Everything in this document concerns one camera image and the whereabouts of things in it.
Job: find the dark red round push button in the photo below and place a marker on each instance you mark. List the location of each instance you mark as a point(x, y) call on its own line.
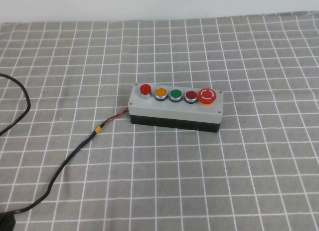
point(191, 95)

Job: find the black power adapter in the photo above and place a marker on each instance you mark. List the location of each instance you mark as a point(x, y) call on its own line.
point(6, 222)

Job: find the yellow round push button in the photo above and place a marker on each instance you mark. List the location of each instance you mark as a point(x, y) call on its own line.
point(160, 92)

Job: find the grey black button control box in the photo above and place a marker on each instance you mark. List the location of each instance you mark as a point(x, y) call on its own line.
point(174, 111)

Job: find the red indicator lamp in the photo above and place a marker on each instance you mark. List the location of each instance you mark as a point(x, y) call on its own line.
point(145, 89)

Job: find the red mushroom emergency stop button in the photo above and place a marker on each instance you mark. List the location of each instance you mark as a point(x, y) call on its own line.
point(207, 95)

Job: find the grey white checked tablecloth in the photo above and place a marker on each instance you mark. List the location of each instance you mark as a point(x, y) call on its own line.
point(224, 166)

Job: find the green round push button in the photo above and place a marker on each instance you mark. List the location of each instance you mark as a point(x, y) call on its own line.
point(176, 94)

